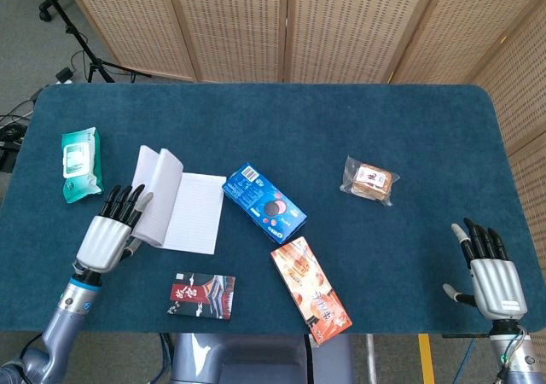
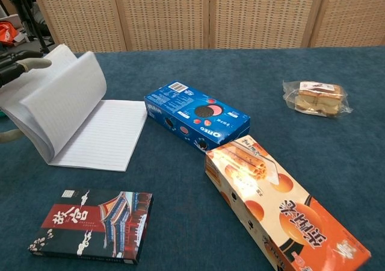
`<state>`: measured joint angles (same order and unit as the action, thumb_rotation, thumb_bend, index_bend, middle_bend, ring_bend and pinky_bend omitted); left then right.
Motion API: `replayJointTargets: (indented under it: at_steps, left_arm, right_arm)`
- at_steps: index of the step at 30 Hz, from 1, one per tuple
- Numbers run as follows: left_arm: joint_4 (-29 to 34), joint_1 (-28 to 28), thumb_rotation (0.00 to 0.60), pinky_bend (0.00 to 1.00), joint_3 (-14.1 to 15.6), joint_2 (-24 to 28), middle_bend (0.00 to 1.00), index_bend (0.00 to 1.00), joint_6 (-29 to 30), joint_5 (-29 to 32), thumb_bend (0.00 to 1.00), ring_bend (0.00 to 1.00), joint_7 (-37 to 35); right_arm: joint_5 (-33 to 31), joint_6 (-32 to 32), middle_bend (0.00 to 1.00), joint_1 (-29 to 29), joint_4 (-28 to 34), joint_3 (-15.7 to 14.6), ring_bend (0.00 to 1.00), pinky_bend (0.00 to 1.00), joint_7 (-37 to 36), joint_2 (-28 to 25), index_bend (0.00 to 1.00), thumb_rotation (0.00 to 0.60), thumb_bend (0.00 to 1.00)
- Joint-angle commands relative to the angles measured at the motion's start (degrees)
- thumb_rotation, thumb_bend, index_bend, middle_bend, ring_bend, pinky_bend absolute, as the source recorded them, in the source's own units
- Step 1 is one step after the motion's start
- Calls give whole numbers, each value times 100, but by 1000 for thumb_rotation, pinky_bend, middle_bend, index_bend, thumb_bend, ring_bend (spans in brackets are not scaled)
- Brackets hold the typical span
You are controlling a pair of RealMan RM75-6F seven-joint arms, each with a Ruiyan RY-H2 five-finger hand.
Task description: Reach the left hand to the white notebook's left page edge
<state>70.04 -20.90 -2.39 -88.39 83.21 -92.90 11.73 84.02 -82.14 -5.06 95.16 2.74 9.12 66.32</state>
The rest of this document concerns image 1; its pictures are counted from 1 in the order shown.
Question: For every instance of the orange egg roll box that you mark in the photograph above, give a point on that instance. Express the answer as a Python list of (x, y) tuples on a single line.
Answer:
[(311, 290)]

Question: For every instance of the black tripod stand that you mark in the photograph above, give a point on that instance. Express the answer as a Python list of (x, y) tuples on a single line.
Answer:
[(69, 28)]

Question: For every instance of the lined paper notebook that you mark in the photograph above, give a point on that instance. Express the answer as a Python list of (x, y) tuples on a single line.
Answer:
[(192, 213)]

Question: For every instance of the blue table cloth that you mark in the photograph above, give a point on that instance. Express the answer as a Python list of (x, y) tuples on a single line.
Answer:
[(298, 119)]

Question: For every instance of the blue Oreo cookie box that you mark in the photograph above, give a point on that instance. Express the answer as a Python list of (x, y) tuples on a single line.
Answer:
[(264, 200)]

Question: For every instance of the dark red palace print box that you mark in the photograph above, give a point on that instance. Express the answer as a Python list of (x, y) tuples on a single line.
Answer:
[(200, 296)]

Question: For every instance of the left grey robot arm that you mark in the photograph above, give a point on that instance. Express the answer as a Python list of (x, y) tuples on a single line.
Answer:
[(64, 315)]

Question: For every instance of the green wet wipes pack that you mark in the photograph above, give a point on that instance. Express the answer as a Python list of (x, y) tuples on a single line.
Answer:
[(81, 166)]

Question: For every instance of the woven wooden folding screen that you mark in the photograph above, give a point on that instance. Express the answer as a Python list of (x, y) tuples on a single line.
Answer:
[(230, 17)]

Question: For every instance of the plastic wrapped cake slices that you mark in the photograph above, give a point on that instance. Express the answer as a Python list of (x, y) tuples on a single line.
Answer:
[(369, 181)]

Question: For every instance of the black office chair base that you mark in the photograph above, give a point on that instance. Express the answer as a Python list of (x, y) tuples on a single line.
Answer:
[(44, 15)]

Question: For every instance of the grey robot torso base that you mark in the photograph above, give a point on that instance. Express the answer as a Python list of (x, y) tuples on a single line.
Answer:
[(256, 358)]

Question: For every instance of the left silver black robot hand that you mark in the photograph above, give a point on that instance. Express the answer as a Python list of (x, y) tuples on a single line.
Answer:
[(104, 241)]

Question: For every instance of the black white power adapter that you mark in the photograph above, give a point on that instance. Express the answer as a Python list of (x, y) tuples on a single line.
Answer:
[(64, 74)]

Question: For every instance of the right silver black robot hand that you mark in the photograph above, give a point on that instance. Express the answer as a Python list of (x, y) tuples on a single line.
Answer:
[(497, 286)]

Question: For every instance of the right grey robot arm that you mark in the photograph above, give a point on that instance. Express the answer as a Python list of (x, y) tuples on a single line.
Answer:
[(518, 358)]

